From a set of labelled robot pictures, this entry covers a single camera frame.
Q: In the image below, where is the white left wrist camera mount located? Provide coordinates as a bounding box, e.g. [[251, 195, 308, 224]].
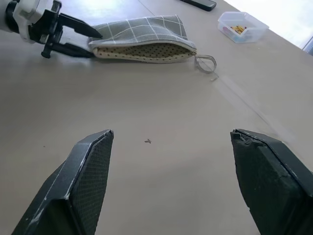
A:
[[13, 0, 62, 44]]

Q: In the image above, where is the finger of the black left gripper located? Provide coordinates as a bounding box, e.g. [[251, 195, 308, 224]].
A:
[[59, 13, 103, 39], [54, 42, 94, 59]]

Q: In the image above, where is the flat black phone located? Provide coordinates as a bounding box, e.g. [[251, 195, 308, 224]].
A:
[[179, 0, 217, 12]]

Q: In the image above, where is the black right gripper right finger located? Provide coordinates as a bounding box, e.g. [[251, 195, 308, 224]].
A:
[[229, 128, 313, 235]]

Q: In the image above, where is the clear plastic box with lid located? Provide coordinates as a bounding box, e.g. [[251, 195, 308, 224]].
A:
[[217, 11, 269, 44]]

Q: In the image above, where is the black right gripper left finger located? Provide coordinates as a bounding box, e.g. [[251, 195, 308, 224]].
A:
[[11, 129, 114, 235]]

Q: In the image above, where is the long clear tape strip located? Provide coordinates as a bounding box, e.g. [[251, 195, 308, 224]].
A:
[[210, 72, 296, 142]]

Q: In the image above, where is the grey checked fabric pouch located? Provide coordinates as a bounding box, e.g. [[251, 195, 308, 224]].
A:
[[88, 14, 217, 74]]

